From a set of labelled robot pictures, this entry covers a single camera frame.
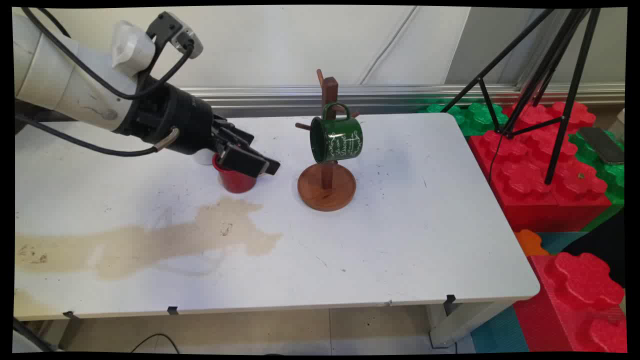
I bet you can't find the red enamel mug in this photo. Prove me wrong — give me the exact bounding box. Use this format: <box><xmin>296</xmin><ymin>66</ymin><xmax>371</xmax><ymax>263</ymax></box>
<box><xmin>212</xmin><ymin>152</ymin><xmax>259</xmax><ymax>194</ymax></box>

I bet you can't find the orange foam piece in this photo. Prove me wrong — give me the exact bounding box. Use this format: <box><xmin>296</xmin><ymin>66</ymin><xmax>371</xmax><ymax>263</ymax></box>
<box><xmin>514</xmin><ymin>229</ymin><xmax>550</xmax><ymax>258</ymax></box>

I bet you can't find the black tripod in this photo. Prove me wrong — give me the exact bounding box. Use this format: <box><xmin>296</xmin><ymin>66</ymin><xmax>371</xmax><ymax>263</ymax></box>
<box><xmin>440</xmin><ymin>7</ymin><xmax>602</xmax><ymax>186</ymax></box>

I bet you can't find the black smartphone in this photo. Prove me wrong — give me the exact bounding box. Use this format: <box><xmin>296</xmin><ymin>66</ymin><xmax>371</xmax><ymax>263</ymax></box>
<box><xmin>577</xmin><ymin>126</ymin><xmax>625</xmax><ymax>165</ymax></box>

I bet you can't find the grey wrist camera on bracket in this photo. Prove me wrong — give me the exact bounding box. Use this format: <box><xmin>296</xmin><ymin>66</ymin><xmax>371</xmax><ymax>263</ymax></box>
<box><xmin>146</xmin><ymin>11</ymin><xmax>205</xmax><ymax>60</ymax></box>

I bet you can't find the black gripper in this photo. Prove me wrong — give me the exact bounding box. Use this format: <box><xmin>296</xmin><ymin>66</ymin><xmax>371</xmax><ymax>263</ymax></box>
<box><xmin>120</xmin><ymin>75</ymin><xmax>281</xmax><ymax>179</ymax></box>

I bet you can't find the black cable with metal plug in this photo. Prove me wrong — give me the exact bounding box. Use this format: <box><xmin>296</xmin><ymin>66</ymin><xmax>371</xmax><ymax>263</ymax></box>
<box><xmin>14</xmin><ymin>114</ymin><xmax>181</xmax><ymax>158</ymax></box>

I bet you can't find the large red foam block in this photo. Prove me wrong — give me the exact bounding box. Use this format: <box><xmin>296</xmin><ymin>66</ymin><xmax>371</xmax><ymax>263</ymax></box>
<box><xmin>467</xmin><ymin>100</ymin><xmax>614</xmax><ymax>234</ymax></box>

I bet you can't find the thick black cable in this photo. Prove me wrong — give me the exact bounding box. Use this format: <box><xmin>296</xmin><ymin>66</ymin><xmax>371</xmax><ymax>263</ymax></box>
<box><xmin>12</xmin><ymin>318</ymin><xmax>57</xmax><ymax>353</ymax></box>

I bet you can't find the white table leg frame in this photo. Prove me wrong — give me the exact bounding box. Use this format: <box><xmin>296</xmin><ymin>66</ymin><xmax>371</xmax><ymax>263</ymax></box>
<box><xmin>426</xmin><ymin>299</ymin><xmax>516</xmax><ymax>349</ymax></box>

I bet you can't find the brown wooden mug tree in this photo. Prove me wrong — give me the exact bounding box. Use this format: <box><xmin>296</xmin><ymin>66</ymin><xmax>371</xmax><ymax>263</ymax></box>
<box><xmin>295</xmin><ymin>69</ymin><xmax>361</xmax><ymax>212</ymax></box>

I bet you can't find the black floor cable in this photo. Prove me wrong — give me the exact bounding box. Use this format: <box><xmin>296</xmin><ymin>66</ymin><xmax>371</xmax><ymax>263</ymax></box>
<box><xmin>131</xmin><ymin>333</ymin><xmax>181</xmax><ymax>354</ymax></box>

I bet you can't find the green enamel mug white print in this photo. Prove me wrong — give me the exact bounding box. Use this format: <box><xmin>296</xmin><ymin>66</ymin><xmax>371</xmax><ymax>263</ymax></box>
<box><xmin>309</xmin><ymin>102</ymin><xmax>364</xmax><ymax>164</ymax></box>

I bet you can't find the aluminium wall rail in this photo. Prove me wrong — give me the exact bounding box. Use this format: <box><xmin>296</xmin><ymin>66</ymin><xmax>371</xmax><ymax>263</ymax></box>
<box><xmin>177</xmin><ymin>82</ymin><xmax>626</xmax><ymax>119</ymax></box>

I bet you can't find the green foam block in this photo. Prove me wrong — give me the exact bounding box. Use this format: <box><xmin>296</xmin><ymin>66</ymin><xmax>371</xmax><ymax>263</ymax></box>
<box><xmin>417</xmin><ymin>101</ymin><xmax>509</xmax><ymax>137</ymax></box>
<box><xmin>569</xmin><ymin>128</ymin><xmax>626</xmax><ymax>232</ymax></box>

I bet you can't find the black camera cable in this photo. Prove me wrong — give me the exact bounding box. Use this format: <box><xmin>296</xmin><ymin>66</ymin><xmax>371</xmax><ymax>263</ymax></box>
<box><xmin>21</xmin><ymin>7</ymin><xmax>196</xmax><ymax>101</ymax></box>

